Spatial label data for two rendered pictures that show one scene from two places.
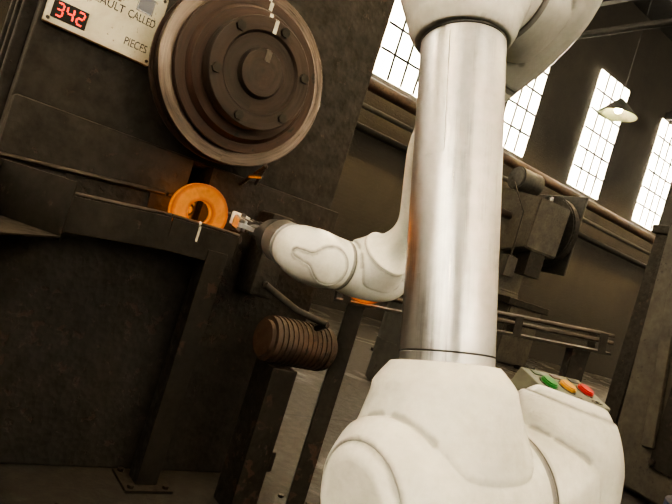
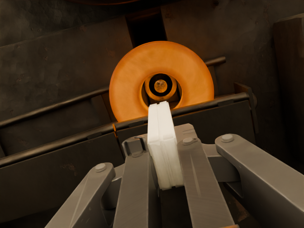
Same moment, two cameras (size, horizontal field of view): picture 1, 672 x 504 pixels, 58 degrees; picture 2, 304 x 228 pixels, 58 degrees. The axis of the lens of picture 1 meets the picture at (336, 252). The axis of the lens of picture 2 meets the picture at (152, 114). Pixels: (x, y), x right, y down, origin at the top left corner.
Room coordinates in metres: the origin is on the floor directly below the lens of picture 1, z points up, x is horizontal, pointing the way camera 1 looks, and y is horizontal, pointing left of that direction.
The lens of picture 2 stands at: (1.28, 0.13, 0.80)
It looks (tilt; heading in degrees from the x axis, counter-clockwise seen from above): 13 degrees down; 40
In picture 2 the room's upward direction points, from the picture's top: 14 degrees counter-clockwise
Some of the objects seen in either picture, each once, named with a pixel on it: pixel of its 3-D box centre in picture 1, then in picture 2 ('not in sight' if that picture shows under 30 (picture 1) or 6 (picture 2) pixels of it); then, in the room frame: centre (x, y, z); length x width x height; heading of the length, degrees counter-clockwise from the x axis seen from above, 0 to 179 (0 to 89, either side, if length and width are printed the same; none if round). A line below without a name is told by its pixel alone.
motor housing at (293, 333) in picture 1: (274, 413); not in sight; (1.69, 0.03, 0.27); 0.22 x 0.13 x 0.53; 125
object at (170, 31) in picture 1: (241, 76); not in sight; (1.61, 0.38, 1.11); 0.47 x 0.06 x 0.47; 125
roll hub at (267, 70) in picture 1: (258, 74); not in sight; (1.53, 0.32, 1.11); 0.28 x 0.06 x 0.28; 125
